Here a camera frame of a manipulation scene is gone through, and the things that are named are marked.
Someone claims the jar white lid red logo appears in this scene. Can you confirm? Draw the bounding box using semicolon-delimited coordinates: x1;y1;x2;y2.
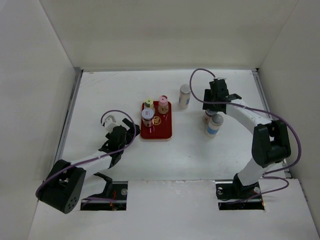
141;108;155;128

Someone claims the tall jar silver lid blue label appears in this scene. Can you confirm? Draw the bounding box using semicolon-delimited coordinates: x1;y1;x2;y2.
178;84;191;110

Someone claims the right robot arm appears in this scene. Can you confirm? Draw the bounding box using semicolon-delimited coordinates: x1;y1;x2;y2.
202;78;291;201

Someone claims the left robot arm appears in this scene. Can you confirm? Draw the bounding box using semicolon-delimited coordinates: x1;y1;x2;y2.
35;116;140;214

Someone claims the red tray gold emblem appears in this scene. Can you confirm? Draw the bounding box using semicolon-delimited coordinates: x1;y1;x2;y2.
140;102;173;140

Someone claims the yellow-green cap spice bottle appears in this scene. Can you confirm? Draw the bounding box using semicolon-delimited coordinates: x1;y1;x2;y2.
143;97;156;112

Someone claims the pink cap spice bottle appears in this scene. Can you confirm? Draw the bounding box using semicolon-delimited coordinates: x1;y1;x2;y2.
157;95;169;115

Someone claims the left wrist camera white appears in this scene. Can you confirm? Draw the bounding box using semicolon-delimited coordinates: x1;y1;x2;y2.
102;115;119;133

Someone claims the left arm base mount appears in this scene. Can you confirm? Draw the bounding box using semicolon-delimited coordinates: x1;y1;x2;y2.
80;172;129;211

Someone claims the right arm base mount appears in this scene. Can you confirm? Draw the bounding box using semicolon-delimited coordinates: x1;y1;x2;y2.
215;175;265;211

